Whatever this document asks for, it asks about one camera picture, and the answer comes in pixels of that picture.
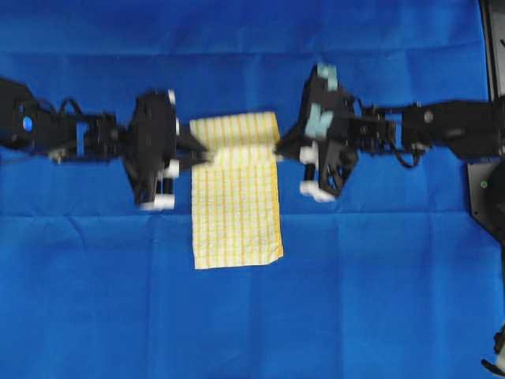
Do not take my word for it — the black table frame rail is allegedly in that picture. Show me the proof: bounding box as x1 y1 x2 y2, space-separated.
467 1 504 246

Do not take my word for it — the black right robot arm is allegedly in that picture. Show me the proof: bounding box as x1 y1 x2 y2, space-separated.
273 63 504 201

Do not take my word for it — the blue table cloth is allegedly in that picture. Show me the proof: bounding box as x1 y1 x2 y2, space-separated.
1 1 504 378

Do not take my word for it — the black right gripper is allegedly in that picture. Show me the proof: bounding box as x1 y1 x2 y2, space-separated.
274 63 357 202

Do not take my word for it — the yellow checked towel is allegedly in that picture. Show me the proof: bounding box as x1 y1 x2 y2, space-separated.
190 111 283 269

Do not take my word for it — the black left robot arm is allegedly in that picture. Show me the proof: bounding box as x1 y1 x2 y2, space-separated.
1 78 212 211

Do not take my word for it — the black cable clamp corner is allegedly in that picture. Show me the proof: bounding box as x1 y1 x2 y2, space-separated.
480 323 505 374

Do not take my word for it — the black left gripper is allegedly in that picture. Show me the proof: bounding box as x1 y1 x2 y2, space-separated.
125 91 211 211

